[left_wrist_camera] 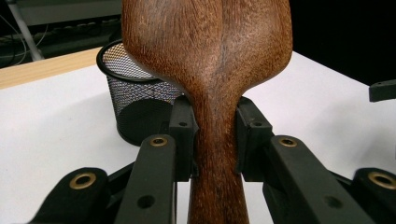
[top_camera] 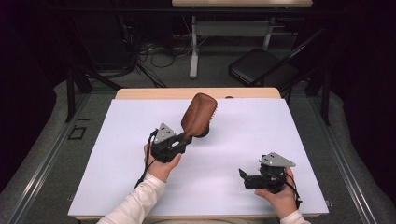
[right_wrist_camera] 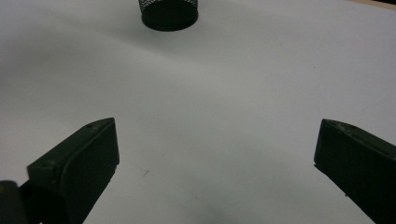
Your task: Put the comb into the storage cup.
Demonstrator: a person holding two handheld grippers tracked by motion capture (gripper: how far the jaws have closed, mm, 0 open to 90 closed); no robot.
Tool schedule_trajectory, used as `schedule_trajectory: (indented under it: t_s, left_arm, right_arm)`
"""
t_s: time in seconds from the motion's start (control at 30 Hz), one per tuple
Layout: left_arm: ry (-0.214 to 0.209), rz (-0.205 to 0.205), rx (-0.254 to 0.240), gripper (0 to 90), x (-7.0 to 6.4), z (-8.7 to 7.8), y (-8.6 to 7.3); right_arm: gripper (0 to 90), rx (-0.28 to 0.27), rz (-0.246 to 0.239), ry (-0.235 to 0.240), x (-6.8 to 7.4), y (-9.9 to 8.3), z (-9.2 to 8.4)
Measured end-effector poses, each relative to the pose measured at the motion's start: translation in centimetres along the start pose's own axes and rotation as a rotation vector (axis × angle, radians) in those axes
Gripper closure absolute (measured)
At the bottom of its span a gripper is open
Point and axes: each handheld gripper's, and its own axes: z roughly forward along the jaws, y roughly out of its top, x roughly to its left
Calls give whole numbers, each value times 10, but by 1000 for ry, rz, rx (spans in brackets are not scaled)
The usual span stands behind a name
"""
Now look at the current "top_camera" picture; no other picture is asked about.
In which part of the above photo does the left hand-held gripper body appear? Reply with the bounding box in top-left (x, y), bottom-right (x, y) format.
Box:
top-left (150, 122), bottom-right (188, 163)

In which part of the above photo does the brown wooden hairbrush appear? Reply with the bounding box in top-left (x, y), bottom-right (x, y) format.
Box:
top-left (180, 92), bottom-right (219, 140)

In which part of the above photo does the white-legged desk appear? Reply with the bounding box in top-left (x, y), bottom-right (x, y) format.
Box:
top-left (171, 0), bottom-right (314, 79)

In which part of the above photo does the right hand-held gripper cable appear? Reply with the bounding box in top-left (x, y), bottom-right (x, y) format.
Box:
top-left (283, 167), bottom-right (303, 209)

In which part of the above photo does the black mesh pen cup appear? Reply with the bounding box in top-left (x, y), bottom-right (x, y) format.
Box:
top-left (194, 122), bottom-right (213, 139)

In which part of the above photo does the person's right hand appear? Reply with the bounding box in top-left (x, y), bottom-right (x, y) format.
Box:
top-left (254, 167), bottom-right (298, 218)

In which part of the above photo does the hand-held gripper cable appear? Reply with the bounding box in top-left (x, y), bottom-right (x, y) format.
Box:
top-left (283, 167), bottom-right (303, 209)
top-left (134, 129), bottom-right (159, 189)

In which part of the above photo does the black folding chair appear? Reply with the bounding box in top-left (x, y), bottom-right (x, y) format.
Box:
top-left (228, 27), bottom-right (328, 88)

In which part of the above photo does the white table cover sheet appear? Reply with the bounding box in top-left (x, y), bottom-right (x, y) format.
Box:
top-left (67, 97), bottom-right (330, 217)

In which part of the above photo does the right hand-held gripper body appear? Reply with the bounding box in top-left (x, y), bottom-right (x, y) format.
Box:
top-left (244, 152), bottom-right (297, 194)

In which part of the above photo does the bundle of floor cables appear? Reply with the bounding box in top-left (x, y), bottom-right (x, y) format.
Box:
top-left (118, 15), bottom-right (194, 89)

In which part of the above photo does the left hand-held gripper cable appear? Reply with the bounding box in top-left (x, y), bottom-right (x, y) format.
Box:
top-left (134, 129), bottom-right (159, 189)

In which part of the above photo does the black metal stand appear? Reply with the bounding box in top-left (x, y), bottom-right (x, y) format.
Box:
top-left (64, 66), bottom-right (124, 123)

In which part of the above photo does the person's left hand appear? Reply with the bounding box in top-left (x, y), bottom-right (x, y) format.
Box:
top-left (143, 143), bottom-right (182, 183)

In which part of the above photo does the aluminium floor rail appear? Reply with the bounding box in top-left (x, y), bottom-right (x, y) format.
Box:
top-left (6, 92), bottom-right (92, 224)
top-left (311, 92), bottom-right (379, 224)

